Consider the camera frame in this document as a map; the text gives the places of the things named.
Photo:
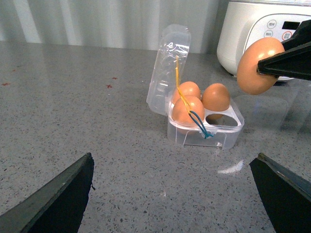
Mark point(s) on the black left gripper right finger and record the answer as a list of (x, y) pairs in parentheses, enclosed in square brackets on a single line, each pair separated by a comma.
[(286, 196)]

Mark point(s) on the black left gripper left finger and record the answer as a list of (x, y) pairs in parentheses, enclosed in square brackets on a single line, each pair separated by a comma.
[(58, 206)]

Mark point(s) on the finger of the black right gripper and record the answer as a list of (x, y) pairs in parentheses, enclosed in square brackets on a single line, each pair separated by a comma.
[(293, 63), (301, 36)]

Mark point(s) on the clear plastic egg box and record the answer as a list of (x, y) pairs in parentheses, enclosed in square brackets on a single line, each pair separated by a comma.
[(224, 126)]

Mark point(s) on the white Joyoung blender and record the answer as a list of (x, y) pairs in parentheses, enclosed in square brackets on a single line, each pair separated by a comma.
[(247, 21)]

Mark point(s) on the blue rubber band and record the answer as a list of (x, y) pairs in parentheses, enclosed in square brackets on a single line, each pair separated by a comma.
[(197, 120)]

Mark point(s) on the yellow rubber band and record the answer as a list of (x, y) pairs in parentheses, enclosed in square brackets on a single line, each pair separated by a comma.
[(184, 100)]

